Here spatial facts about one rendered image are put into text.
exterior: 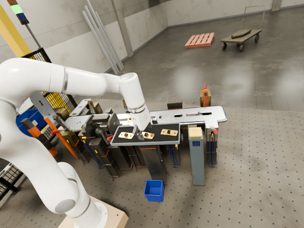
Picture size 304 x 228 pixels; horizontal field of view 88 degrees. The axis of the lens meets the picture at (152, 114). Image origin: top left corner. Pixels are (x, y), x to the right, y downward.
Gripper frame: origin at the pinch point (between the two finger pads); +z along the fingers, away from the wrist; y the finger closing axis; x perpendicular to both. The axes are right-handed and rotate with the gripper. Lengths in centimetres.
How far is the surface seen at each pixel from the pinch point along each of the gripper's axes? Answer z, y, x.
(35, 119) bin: 7, -2, 110
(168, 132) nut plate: 1.8, 3.7, -11.6
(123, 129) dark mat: 2.7, 1.3, 15.9
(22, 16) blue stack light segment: -66, 59, 145
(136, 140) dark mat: 2.7, -4.3, 4.0
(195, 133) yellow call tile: 2.7, 6.7, -24.2
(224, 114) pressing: 19, 44, -35
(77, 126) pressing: 19, 10, 77
